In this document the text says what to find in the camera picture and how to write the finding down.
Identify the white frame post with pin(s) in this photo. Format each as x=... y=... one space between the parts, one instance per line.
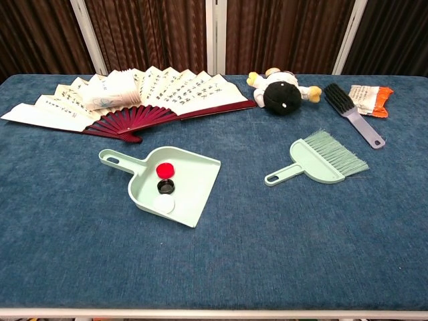
x=87 y=36
x=349 y=36
x=215 y=33

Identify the red bottle cap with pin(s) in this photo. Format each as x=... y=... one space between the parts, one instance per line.
x=166 y=170

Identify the black bottle cap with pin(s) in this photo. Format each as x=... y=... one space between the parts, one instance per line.
x=166 y=187

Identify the blue fabric table cover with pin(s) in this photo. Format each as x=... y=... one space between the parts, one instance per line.
x=214 y=267

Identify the mint green plastic dustpan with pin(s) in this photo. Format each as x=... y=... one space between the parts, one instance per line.
x=194 y=187

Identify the brown pleated curtain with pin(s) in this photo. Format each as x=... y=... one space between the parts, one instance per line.
x=150 y=33

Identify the mint green hand broom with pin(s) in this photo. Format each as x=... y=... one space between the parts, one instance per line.
x=311 y=160

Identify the white bottle cap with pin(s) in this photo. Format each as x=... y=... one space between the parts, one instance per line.
x=164 y=204

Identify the paper folding fan red ribs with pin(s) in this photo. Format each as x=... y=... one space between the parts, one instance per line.
x=187 y=93

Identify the white and orange snack packet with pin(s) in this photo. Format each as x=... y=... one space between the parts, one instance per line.
x=368 y=98

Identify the plush doll with black head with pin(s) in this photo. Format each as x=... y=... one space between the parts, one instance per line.
x=281 y=97

